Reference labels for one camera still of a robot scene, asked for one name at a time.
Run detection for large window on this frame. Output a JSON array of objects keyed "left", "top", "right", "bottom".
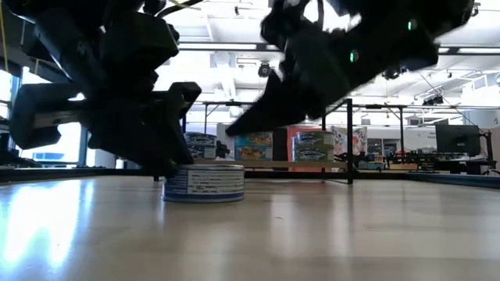
[{"left": 0, "top": 69, "right": 95, "bottom": 168}]

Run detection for black aluminium table frame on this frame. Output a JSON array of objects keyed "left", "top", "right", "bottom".
[{"left": 0, "top": 166, "right": 500, "bottom": 190}]

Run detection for stacked cans on rack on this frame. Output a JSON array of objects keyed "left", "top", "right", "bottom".
[{"left": 287, "top": 124, "right": 333, "bottom": 173}]

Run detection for black background rack frame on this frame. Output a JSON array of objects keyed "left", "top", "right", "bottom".
[{"left": 195, "top": 100, "right": 500, "bottom": 157}]

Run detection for wire shelf rack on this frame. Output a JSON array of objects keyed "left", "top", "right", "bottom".
[{"left": 154, "top": 98, "right": 355, "bottom": 185}]

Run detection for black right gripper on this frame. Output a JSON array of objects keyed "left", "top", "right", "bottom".
[{"left": 224, "top": 0, "right": 377, "bottom": 137}]

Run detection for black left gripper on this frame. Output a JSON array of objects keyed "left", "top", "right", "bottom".
[{"left": 0, "top": 0, "right": 202, "bottom": 179}]

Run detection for black computer monitor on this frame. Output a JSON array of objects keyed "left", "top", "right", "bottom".
[{"left": 435, "top": 123, "right": 481, "bottom": 158}]

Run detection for small black device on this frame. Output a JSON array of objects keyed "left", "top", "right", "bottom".
[{"left": 216, "top": 140, "right": 232, "bottom": 160}]

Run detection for black panel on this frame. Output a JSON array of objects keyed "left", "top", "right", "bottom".
[{"left": 272, "top": 126, "right": 289, "bottom": 162}]

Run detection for colourful printed poster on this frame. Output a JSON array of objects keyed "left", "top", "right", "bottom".
[{"left": 330, "top": 125, "right": 368, "bottom": 157}]

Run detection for green label seafood can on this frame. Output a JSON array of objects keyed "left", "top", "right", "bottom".
[
  {"left": 293, "top": 130, "right": 336, "bottom": 148},
  {"left": 291, "top": 145, "right": 335, "bottom": 163}
]

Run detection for cluttered background desk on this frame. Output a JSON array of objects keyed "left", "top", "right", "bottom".
[{"left": 405, "top": 151, "right": 499, "bottom": 176}]

